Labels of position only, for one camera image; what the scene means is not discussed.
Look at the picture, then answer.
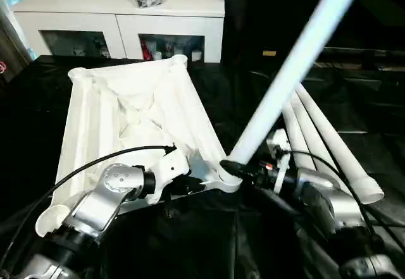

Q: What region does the black work mat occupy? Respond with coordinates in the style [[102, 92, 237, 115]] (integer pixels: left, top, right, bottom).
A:
[[0, 54, 405, 279]]

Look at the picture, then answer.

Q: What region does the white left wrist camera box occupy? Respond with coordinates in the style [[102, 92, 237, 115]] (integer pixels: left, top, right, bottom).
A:
[[146, 147, 191, 206]]

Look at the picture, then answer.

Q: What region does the white plastic table top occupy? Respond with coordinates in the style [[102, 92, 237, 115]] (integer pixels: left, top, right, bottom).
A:
[[35, 54, 244, 239]]

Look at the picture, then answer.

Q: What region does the white plastic table leg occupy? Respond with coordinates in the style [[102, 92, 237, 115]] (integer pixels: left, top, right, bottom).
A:
[[226, 0, 370, 170], [289, 90, 352, 185], [297, 82, 385, 206], [281, 100, 317, 171]]

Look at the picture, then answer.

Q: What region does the black flat monitor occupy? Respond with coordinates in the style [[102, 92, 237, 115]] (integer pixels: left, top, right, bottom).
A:
[[321, 47, 405, 70]]

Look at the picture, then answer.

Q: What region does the red bottle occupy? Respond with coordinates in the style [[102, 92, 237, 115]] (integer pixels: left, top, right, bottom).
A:
[[141, 40, 153, 61]]

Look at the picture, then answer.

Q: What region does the white sideboard cabinet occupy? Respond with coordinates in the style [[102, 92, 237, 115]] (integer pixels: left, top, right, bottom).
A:
[[11, 0, 226, 64]]

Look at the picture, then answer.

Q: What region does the black speaker cabinet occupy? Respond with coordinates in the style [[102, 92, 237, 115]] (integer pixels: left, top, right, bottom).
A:
[[223, 0, 323, 66]]

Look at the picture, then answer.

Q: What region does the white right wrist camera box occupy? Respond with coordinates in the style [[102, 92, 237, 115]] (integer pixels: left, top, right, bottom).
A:
[[265, 128, 291, 195]]

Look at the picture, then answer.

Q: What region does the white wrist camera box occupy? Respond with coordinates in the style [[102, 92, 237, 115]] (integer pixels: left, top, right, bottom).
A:
[[146, 147, 191, 206], [265, 128, 291, 195]]

